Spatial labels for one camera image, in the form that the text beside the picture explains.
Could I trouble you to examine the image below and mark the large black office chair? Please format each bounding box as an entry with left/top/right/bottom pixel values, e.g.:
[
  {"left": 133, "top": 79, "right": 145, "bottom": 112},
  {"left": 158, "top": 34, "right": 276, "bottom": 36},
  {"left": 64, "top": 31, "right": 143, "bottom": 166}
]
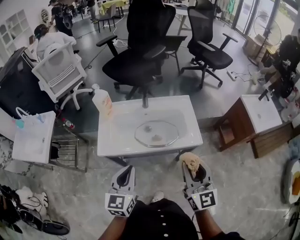
[{"left": 96, "top": 0, "right": 188, "bottom": 100}]

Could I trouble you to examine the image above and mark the cardboard box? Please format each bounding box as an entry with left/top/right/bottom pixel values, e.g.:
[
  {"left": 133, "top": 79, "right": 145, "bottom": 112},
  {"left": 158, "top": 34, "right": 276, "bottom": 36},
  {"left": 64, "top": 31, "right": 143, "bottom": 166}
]
[{"left": 242, "top": 34, "right": 275, "bottom": 61}]

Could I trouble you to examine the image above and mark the brown wooden vanity cabinet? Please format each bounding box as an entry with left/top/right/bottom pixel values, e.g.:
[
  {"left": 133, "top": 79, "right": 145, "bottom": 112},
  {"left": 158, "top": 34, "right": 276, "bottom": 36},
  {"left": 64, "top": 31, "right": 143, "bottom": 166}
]
[{"left": 213, "top": 97, "right": 293, "bottom": 159}]

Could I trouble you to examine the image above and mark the white ceramic sink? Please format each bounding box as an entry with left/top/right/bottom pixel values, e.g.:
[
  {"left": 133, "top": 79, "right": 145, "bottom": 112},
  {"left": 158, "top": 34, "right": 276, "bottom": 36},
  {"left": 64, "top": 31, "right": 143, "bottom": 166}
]
[{"left": 97, "top": 95, "right": 203, "bottom": 158}]

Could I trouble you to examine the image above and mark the orange cloth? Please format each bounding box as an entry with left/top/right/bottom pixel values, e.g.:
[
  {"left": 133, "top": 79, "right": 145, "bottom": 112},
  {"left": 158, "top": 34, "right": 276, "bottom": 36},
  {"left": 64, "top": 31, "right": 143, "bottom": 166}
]
[{"left": 292, "top": 171, "right": 300, "bottom": 196}]

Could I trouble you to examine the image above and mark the small white washbasin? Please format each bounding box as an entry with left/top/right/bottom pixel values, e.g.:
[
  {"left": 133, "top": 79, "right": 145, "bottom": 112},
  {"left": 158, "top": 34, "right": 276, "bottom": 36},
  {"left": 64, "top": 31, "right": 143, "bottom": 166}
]
[{"left": 11, "top": 111, "right": 56, "bottom": 164}]

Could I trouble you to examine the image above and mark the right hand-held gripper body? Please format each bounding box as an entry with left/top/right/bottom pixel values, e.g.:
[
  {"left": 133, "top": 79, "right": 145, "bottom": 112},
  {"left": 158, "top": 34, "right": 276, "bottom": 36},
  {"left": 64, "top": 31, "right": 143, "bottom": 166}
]
[{"left": 182, "top": 181, "right": 218, "bottom": 212}]

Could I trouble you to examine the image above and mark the person's white shoe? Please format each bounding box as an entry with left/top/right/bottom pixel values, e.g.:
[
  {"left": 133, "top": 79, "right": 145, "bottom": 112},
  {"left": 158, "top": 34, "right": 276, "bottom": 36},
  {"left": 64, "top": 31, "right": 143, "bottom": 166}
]
[{"left": 151, "top": 191, "right": 165, "bottom": 203}]

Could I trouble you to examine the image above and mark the white office chair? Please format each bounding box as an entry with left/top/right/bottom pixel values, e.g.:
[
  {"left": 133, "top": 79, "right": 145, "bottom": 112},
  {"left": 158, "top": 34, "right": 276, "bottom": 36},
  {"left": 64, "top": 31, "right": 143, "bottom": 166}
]
[{"left": 31, "top": 42, "right": 93, "bottom": 111}]

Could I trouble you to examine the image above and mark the white desk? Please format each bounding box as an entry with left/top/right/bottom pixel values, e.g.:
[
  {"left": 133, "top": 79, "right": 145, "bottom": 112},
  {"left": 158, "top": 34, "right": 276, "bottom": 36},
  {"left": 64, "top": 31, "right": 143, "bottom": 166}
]
[{"left": 174, "top": 7, "right": 195, "bottom": 36}]

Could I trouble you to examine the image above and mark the white wall shelf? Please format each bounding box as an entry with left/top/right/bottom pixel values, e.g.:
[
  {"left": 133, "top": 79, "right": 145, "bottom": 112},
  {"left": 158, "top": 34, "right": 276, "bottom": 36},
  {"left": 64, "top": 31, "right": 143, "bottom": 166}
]
[{"left": 0, "top": 9, "right": 33, "bottom": 61}]

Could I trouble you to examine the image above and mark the white fluffy bundle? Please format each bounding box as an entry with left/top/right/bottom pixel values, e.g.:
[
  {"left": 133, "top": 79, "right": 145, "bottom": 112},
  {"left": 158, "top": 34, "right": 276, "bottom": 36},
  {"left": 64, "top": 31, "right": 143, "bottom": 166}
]
[{"left": 15, "top": 186, "right": 36, "bottom": 204}]

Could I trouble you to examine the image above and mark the beige sponge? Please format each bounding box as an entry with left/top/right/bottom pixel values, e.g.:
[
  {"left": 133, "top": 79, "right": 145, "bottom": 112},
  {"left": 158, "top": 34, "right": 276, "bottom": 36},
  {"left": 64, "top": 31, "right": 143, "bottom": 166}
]
[{"left": 179, "top": 152, "right": 203, "bottom": 178}]

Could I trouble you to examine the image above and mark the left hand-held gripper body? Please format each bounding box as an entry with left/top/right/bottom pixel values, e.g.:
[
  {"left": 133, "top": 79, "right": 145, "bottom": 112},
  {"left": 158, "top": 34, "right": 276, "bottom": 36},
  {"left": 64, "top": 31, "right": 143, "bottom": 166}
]
[{"left": 105, "top": 186, "right": 138, "bottom": 218}]

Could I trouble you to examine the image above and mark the black vanity faucet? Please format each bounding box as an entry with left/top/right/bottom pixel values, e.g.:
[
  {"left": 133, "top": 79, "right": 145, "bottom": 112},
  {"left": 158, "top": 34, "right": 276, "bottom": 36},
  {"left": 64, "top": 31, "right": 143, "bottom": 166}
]
[{"left": 257, "top": 89, "right": 270, "bottom": 102}]

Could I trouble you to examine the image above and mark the marble slab table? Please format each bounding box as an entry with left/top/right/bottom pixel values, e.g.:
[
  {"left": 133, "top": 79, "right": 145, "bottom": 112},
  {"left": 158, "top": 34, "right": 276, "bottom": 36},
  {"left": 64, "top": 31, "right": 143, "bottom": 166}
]
[{"left": 0, "top": 135, "right": 17, "bottom": 169}]

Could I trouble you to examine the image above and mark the white pump bottle orange label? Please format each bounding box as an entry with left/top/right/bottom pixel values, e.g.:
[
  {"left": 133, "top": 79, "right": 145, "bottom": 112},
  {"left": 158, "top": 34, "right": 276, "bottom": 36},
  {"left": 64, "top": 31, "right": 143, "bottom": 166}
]
[{"left": 91, "top": 83, "right": 114, "bottom": 119}]

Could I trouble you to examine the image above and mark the black standing fan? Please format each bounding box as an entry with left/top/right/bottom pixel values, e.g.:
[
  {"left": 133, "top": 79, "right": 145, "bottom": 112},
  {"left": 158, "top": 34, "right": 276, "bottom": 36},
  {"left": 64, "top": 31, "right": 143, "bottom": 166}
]
[{"left": 248, "top": 14, "right": 282, "bottom": 66}]

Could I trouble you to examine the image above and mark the person's right forearm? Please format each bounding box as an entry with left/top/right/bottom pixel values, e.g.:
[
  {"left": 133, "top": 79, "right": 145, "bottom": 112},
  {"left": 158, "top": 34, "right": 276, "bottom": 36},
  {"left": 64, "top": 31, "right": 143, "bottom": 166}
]
[{"left": 194, "top": 208, "right": 222, "bottom": 240}]

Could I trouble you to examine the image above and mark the black stool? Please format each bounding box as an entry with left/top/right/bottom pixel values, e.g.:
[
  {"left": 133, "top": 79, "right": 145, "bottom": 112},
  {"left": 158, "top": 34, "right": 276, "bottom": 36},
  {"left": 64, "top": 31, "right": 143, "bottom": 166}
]
[{"left": 97, "top": 3, "right": 118, "bottom": 33}]

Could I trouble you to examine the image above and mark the person's left forearm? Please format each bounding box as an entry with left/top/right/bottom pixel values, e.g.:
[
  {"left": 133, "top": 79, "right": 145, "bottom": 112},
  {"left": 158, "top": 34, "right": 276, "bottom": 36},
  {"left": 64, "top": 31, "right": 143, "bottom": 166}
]
[{"left": 98, "top": 214, "right": 128, "bottom": 240}]

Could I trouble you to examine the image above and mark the black mesh office chair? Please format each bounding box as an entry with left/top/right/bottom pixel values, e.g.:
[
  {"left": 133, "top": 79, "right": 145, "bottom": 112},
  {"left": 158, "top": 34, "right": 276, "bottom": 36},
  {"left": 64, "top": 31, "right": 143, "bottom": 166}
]
[{"left": 180, "top": 0, "right": 239, "bottom": 90}]

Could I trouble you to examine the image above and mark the black cabinet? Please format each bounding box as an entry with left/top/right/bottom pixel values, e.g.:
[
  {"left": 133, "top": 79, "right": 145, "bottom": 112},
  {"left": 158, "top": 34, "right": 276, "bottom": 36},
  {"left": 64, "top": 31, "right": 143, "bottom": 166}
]
[{"left": 0, "top": 46, "right": 57, "bottom": 120}]

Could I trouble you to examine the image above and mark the person's black buttoned shirt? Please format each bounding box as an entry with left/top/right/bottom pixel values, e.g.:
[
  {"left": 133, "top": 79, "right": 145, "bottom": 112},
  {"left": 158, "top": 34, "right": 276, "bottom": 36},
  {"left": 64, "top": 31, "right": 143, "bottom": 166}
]
[{"left": 121, "top": 198, "right": 244, "bottom": 240}]

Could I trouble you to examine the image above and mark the grey round basin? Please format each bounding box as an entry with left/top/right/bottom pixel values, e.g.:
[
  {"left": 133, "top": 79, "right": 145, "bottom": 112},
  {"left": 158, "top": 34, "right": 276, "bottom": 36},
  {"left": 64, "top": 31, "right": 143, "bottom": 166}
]
[{"left": 280, "top": 158, "right": 300, "bottom": 204}]

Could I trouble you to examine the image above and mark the black cloth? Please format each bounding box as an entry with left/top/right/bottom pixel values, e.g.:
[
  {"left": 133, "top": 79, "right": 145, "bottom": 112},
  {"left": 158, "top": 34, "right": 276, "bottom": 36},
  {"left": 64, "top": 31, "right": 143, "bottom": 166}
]
[{"left": 50, "top": 142, "right": 60, "bottom": 160}]

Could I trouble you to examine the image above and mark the round glass lid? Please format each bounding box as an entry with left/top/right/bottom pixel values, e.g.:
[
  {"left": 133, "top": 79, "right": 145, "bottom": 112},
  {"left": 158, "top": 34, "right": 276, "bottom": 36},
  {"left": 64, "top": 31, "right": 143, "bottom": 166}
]
[{"left": 134, "top": 120, "right": 180, "bottom": 148}]

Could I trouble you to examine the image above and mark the white arched faucet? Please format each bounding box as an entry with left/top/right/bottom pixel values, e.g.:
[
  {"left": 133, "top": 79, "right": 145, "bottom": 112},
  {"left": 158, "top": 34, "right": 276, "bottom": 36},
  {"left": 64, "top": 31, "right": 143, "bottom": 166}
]
[{"left": 15, "top": 107, "right": 31, "bottom": 119}]

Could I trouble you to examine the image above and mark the yellow covered table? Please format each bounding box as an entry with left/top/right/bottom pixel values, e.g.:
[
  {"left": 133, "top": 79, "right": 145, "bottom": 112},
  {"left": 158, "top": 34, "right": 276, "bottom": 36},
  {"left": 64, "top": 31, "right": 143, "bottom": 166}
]
[{"left": 99, "top": 0, "right": 129, "bottom": 16}]

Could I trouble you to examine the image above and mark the red label plastic bottle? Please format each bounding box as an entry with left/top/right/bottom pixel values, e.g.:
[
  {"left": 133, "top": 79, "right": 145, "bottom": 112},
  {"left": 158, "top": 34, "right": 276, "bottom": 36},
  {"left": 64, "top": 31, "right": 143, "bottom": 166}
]
[{"left": 61, "top": 118, "right": 75, "bottom": 130}]

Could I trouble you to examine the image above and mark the dark grey sink faucet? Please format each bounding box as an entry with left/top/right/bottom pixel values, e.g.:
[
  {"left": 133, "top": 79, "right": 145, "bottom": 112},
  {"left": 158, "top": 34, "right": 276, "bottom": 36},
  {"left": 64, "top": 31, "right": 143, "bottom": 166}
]
[{"left": 142, "top": 86, "right": 150, "bottom": 109}]

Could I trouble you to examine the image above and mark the clothes rack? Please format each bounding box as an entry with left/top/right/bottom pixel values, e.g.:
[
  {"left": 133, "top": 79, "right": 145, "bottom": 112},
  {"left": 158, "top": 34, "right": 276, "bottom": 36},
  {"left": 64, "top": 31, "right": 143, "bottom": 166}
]
[{"left": 215, "top": 0, "right": 237, "bottom": 24}]

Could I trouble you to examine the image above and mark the chrome rack stand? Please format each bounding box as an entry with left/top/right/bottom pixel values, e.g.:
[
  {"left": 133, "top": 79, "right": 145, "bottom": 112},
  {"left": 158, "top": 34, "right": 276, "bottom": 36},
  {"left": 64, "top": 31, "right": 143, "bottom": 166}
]
[{"left": 48, "top": 117, "right": 91, "bottom": 173}]

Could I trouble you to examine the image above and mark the black metal sink stand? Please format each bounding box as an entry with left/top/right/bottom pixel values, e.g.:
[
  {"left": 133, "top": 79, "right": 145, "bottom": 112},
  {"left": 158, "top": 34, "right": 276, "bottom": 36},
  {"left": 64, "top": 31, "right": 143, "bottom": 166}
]
[{"left": 105, "top": 147, "right": 202, "bottom": 167}]

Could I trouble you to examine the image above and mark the white vanity sink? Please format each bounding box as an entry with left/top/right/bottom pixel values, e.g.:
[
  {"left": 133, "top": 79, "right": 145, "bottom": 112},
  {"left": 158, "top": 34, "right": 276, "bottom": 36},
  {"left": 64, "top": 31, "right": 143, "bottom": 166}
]
[{"left": 240, "top": 93, "right": 283, "bottom": 134}]

